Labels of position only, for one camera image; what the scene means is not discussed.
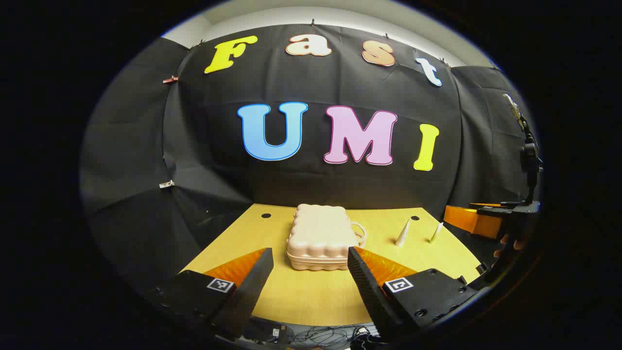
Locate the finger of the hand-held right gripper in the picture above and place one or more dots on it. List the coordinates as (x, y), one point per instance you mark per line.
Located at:
(474, 221)

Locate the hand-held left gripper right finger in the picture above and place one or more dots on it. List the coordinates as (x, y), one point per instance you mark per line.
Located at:
(365, 287)

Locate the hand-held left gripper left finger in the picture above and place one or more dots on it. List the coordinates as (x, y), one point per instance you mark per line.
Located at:
(250, 287)

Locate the slim white skin care tube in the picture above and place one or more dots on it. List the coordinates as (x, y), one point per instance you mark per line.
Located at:
(435, 233)

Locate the wide white skin care tube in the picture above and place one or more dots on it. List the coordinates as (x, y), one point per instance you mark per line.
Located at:
(403, 234)

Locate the beige hard-shell suitcase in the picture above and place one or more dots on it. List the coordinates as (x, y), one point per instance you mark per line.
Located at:
(318, 238)

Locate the black backdrop cloth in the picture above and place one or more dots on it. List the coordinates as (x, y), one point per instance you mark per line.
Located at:
(311, 189)

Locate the silver cloth clip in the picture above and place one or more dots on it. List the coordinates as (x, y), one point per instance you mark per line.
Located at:
(166, 184)

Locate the copper cloth clip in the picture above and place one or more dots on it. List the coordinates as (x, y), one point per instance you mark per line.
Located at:
(170, 79)

